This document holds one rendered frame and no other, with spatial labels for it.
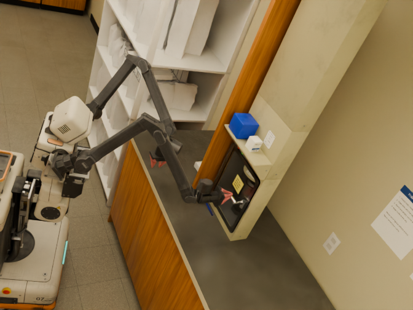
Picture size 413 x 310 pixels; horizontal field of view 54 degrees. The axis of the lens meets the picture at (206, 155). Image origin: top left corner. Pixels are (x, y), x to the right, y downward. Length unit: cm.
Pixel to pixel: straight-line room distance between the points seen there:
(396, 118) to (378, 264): 70
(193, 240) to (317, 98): 99
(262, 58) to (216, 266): 106
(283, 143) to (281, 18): 57
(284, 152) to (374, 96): 52
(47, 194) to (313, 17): 159
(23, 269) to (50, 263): 16
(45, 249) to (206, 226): 109
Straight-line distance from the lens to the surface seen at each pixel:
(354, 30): 172
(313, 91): 179
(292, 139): 190
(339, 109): 226
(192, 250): 218
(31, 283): 271
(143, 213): 269
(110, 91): 230
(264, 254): 236
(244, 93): 210
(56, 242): 290
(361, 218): 219
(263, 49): 201
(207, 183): 201
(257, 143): 195
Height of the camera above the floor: 254
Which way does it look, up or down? 35 degrees down
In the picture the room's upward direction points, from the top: 23 degrees clockwise
